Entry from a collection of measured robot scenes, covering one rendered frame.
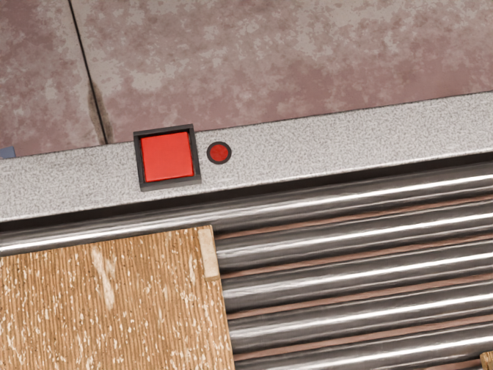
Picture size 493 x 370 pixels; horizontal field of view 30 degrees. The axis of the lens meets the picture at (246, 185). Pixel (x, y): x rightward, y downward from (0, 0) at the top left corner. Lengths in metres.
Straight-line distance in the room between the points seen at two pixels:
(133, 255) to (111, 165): 0.13
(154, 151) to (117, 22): 1.20
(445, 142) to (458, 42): 1.17
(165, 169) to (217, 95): 1.09
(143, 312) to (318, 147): 0.30
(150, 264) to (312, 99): 1.19
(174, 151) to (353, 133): 0.23
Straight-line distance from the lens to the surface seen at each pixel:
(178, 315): 1.07
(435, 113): 1.21
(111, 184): 1.15
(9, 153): 2.20
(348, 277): 1.11
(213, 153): 1.16
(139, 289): 1.09
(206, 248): 1.07
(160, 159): 1.14
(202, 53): 2.26
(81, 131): 2.20
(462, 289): 1.13
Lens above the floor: 1.98
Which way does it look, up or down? 69 degrees down
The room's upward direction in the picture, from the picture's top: 2 degrees clockwise
